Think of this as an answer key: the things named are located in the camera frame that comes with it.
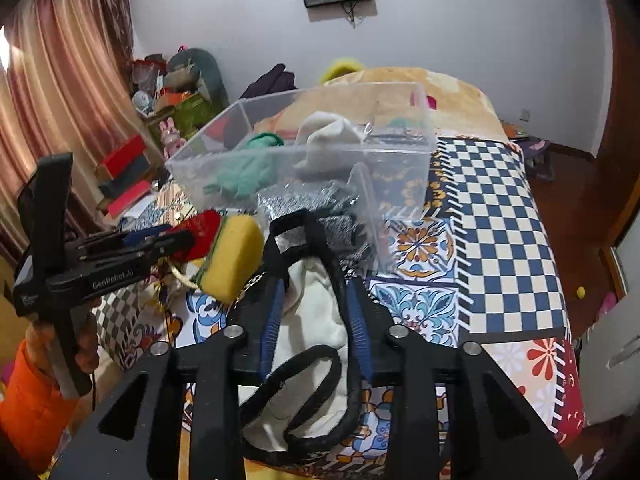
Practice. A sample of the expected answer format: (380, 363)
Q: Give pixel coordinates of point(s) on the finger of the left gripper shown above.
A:
(176, 246)
(134, 238)

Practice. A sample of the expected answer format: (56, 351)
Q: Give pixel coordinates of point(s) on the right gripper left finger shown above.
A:
(273, 300)

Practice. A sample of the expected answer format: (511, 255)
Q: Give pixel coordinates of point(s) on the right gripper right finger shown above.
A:
(360, 335)

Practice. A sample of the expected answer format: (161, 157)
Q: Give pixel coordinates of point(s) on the red velvet pouch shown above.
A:
(203, 229)

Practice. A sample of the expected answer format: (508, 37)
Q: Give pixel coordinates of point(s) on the yellow green sponge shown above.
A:
(235, 256)

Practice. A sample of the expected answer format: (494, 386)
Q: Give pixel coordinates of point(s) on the black white tote bag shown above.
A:
(310, 402)

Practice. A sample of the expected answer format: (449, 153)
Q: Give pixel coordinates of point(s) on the green knitted sock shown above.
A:
(242, 176)

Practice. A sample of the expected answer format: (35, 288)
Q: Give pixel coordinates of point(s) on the bagged silver scouring pad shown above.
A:
(347, 210)

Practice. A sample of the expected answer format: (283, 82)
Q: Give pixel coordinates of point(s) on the white cloth bag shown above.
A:
(322, 134)

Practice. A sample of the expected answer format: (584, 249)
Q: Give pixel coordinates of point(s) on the red gift box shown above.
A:
(120, 159)

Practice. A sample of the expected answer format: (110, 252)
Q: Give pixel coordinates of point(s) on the pink rabbit figurine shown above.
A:
(170, 138)

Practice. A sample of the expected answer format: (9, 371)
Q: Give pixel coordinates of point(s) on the green cardboard box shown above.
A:
(189, 116)

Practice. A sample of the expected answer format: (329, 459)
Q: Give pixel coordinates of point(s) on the patchwork patterned bedspread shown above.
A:
(478, 266)

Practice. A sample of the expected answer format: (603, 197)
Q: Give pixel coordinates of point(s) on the clear plastic storage box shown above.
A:
(398, 158)

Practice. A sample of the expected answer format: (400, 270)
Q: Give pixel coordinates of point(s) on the pink striped curtain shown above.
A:
(65, 89)

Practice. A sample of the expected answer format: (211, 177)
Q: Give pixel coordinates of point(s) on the dark purple jacket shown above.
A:
(277, 80)

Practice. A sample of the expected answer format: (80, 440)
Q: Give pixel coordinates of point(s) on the beige fleece blanket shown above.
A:
(391, 95)

